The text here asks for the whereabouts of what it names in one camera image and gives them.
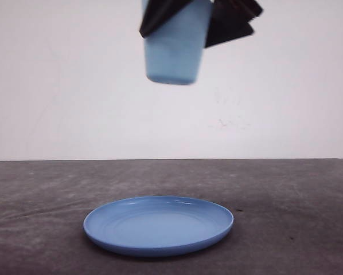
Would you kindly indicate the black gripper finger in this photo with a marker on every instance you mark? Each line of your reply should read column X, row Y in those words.
column 158, row 12

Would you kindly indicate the light blue plastic cup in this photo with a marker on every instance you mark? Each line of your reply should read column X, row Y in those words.
column 173, row 52

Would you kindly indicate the blue plastic plate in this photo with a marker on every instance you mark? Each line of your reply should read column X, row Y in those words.
column 157, row 226

